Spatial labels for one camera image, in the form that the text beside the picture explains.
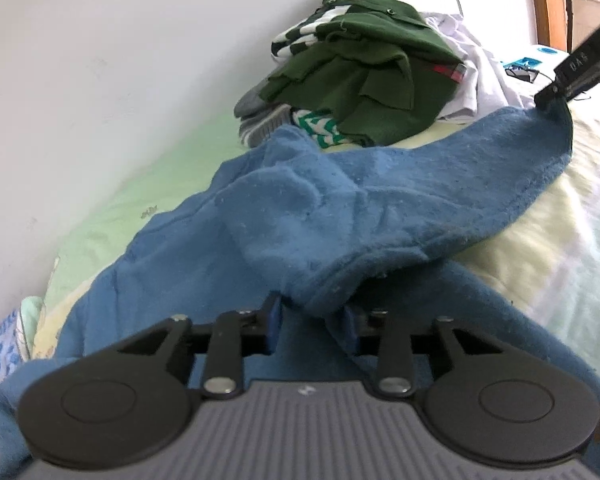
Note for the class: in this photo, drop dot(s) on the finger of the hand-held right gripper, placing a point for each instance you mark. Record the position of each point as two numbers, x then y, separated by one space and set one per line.
552 95

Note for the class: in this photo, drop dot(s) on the black power adapter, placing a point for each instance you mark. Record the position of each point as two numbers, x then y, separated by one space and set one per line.
521 74

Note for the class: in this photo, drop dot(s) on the white shirt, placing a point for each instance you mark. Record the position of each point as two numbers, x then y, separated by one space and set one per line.
475 75

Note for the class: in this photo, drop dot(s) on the blue plastic tray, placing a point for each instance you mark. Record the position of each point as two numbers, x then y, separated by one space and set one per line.
522 62

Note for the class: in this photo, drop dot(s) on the grey striped knit sweater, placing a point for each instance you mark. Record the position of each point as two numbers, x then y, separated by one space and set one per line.
260 120

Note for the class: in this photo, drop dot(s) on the dark green shirt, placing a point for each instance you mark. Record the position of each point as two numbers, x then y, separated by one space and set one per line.
370 95

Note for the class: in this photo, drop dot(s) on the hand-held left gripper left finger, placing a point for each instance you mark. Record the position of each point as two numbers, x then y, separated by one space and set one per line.
275 322

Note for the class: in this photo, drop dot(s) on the wooden door frame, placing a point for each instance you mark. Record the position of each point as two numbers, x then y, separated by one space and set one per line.
547 0

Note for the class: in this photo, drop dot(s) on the blue towel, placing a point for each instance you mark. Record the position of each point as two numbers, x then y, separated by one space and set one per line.
330 200

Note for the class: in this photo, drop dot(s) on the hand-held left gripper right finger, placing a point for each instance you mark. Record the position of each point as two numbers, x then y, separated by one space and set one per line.
350 332

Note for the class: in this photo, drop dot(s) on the green white zigzag garment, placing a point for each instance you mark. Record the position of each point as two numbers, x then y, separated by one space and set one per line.
320 127

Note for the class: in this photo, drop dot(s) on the yellow green printed bedsheet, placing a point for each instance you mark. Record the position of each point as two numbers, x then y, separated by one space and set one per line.
555 220

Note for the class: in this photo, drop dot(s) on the white desk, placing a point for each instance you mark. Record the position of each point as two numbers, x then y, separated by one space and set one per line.
560 60

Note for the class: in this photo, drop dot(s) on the light green cloth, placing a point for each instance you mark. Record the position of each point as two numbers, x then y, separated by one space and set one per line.
30 310

